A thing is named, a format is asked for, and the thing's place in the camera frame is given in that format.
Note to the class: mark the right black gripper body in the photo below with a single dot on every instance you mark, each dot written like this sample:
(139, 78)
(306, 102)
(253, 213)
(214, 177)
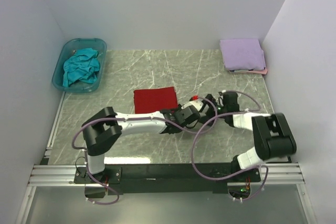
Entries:
(210, 112)

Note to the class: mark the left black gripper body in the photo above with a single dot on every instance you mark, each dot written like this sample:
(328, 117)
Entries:
(178, 109)

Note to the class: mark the red t-shirt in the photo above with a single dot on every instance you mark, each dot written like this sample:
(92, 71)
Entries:
(151, 100)

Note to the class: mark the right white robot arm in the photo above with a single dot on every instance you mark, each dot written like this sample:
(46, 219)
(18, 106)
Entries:
(272, 135)

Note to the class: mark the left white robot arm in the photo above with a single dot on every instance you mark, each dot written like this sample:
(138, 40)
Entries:
(102, 130)

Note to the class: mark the folded pink t-shirt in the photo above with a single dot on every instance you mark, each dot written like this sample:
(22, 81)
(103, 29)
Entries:
(262, 72)

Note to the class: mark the folded lilac t-shirt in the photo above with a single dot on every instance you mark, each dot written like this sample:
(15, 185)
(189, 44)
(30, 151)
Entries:
(242, 54)

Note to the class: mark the black base beam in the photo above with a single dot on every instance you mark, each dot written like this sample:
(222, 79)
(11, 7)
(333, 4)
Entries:
(163, 178)

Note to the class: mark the teal crumpled t-shirt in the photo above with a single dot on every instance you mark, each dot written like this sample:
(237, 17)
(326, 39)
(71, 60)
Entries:
(83, 66)

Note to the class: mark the teal plastic basket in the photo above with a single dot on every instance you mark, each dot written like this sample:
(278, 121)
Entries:
(67, 51)

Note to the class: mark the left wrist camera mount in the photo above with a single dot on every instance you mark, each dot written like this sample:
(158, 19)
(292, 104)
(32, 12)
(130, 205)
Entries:
(196, 102)

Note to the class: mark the aluminium frame rail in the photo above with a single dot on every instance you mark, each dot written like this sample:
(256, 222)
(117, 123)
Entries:
(45, 175)

